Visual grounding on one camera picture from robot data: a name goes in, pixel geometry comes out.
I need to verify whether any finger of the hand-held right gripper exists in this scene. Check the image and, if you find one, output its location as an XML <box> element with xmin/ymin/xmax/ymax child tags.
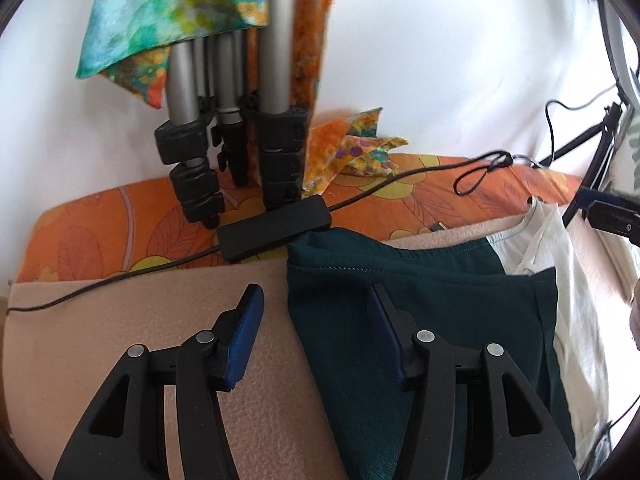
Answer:
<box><xmin>575</xmin><ymin>187</ymin><xmax>640</xmax><ymax>247</ymax></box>

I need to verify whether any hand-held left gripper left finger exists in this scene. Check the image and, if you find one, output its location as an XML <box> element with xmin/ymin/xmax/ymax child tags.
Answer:
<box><xmin>52</xmin><ymin>283</ymin><xmax>265</xmax><ymax>480</ymax></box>

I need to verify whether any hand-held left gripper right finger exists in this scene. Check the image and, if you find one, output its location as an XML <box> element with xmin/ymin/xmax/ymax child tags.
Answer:
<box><xmin>369</xmin><ymin>284</ymin><xmax>581</xmax><ymax>480</ymax></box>

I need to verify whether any dark green cream tree-print t-shirt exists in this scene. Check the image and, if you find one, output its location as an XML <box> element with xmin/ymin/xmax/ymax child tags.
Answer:
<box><xmin>286</xmin><ymin>197</ymin><xmax>616</xmax><ymax>480</ymax></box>

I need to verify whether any small black tripod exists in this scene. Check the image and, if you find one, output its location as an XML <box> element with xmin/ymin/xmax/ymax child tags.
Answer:
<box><xmin>537</xmin><ymin>102</ymin><xmax>626</xmax><ymax>228</ymax></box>

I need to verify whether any peach fleece blanket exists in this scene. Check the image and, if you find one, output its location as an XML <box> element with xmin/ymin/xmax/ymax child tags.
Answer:
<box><xmin>2</xmin><ymin>210</ymin><xmax>640</xmax><ymax>480</ymax></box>

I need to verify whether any orange floral bedsheet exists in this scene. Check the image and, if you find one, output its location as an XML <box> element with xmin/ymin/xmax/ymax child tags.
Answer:
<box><xmin>15</xmin><ymin>152</ymin><xmax>586</xmax><ymax>286</ymax></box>

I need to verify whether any small colourful folded cloth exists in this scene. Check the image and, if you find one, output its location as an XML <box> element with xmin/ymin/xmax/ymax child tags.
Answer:
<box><xmin>302</xmin><ymin>106</ymin><xmax>408</xmax><ymax>196</ymax></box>

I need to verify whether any folded silver black tripod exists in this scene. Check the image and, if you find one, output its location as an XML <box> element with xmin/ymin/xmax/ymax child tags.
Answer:
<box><xmin>154</xmin><ymin>0</ymin><xmax>311</xmax><ymax>231</ymax></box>

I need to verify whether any orange patterned cloth strip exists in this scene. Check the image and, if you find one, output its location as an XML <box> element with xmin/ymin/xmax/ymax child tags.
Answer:
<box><xmin>290</xmin><ymin>0</ymin><xmax>341</xmax><ymax>116</ymax></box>

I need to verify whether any colourful patterned scarf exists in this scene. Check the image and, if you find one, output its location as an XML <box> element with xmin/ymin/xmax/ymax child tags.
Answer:
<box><xmin>75</xmin><ymin>0</ymin><xmax>271</xmax><ymax>111</ymax></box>

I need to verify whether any black inline cable remote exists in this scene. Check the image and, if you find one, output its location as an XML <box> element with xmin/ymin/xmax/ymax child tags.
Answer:
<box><xmin>217</xmin><ymin>197</ymin><xmax>333</xmax><ymax>263</ymax></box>

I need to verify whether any black power cable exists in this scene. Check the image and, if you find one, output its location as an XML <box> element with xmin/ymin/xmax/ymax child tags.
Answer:
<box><xmin>5</xmin><ymin>85</ymin><xmax>621</xmax><ymax>313</ymax></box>

